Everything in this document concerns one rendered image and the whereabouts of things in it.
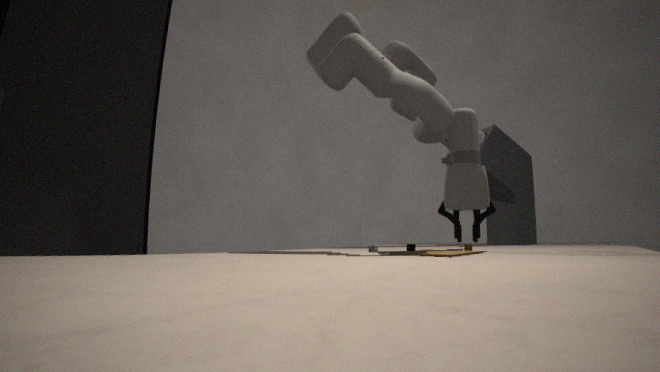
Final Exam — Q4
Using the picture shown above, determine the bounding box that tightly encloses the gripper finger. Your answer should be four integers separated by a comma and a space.
438, 200, 462, 242
472, 201, 496, 242

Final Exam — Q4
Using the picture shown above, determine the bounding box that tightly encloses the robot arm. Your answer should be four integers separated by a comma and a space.
306, 12, 485, 167

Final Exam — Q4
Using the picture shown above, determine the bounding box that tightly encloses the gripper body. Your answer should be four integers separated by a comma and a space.
444, 163, 490, 211

